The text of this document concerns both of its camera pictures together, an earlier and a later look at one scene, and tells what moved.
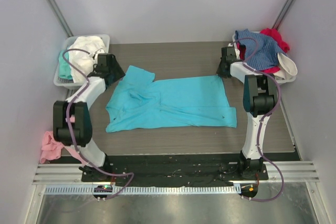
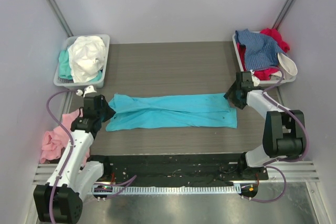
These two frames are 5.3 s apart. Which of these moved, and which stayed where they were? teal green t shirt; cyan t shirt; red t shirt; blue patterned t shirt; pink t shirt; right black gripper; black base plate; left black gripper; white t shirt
Moved: cyan t shirt; right black gripper; left black gripper
Stayed: white t shirt; red t shirt; teal green t shirt; pink t shirt; blue patterned t shirt; black base plate
